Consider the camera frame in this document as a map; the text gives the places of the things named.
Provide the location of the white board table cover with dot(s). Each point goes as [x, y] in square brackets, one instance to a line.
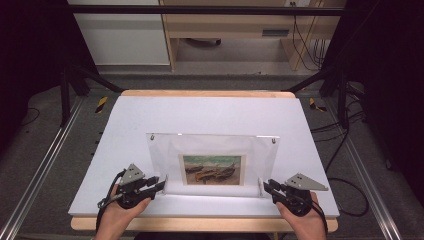
[206, 113]

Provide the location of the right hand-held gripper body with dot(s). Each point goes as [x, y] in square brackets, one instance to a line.
[301, 186]

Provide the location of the wooden table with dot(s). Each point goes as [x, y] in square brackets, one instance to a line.
[206, 93]

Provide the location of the black horizontal metal bar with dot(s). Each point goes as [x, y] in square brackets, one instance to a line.
[200, 10]

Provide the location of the person's left hand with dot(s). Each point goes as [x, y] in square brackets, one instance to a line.
[116, 220]

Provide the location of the aluminium floor rail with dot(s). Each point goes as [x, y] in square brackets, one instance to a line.
[40, 173]
[366, 180]

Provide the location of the black curtain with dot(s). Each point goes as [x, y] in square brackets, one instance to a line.
[30, 60]
[390, 83]

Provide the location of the light wooden desk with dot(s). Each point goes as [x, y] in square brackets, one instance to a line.
[230, 25]

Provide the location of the black metal stand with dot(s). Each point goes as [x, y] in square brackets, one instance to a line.
[65, 100]
[342, 100]

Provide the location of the painting print of boats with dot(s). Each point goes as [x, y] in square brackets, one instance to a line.
[213, 170]

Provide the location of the person's right hand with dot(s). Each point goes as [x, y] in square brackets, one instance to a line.
[305, 226]

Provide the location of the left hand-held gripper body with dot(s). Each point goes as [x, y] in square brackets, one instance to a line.
[131, 175]

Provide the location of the white cabinet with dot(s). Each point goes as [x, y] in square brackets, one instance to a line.
[123, 40]

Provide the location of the clear acrylic photo frame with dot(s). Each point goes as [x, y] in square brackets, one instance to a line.
[213, 145]

